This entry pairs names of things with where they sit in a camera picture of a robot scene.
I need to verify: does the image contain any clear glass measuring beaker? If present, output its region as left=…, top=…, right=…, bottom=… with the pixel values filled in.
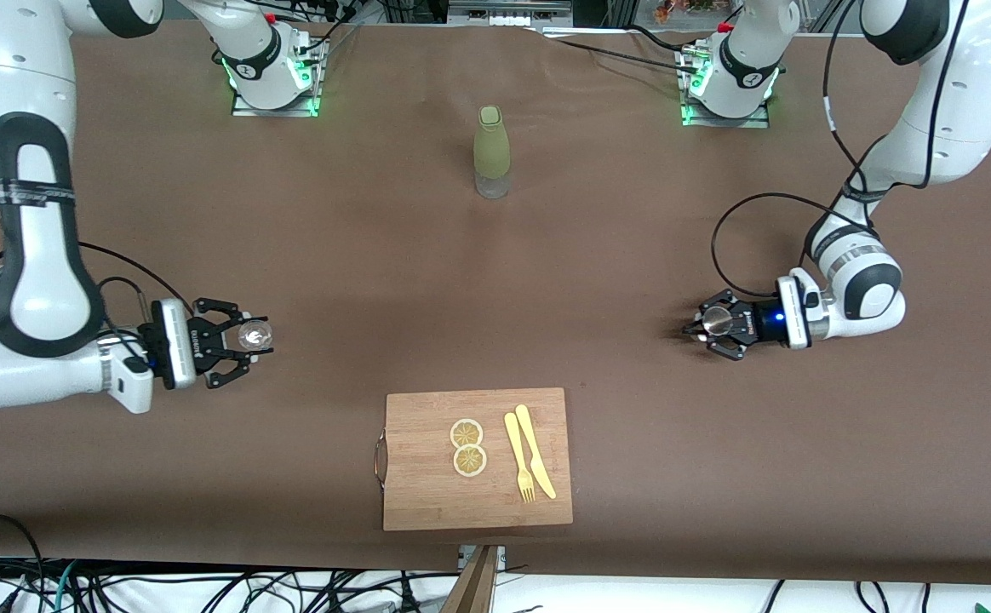
left=238, top=315, right=275, bottom=352

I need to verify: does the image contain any brown table cover mat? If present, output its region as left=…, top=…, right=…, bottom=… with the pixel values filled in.
left=0, top=15, right=991, bottom=588

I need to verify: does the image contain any yellow plastic knife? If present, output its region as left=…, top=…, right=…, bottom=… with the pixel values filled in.
left=515, top=404, right=558, bottom=500

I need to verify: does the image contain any wooden cutting board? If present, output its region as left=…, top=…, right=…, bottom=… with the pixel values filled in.
left=375, top=387, right=574, bottom=532

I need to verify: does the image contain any yellow plastic fork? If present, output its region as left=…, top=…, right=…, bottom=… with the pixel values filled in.
left=504, top=412, right=536, bottom=504

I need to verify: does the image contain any green bottle with clear base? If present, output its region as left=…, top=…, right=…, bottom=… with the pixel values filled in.
left=473, top=105, right=511, bottom=200

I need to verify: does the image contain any grey power strip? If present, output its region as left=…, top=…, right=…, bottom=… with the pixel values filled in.
left=449, top=0, right=573, bottom=26

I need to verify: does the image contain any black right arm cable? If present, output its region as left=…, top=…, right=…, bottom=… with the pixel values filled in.
left=0, top=200, right=164, bottom=341

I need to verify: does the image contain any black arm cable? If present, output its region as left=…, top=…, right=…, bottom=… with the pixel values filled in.
left=0, top=200, right=164, bottom=341
left=711, top=0, right=973, bottom=299

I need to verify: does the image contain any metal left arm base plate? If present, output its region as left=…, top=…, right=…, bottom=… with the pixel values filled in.
left=680, top=47, right=770, bottom=129

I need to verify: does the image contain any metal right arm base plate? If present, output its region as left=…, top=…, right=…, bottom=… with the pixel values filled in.
left=230, top=34, right=324, bottom=118

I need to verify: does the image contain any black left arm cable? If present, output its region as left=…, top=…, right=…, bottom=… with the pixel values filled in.
left=711, top=0, right=973, bottom=299

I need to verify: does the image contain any black table cable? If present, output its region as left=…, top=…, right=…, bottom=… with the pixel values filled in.
left=542, top=34, right=701, bottom=76
left=626, top=24, right=705, bottom=54

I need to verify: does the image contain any teal cable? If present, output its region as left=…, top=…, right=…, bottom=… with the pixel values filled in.
left=51, top=560, right=79, bottom=613

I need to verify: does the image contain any small metal bracket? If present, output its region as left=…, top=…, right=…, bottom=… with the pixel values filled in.
left=459, top=545, right=507, bottom=573

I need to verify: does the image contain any wooden post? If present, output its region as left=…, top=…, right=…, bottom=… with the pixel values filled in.
left=440, top=547, right=501, bottom=613

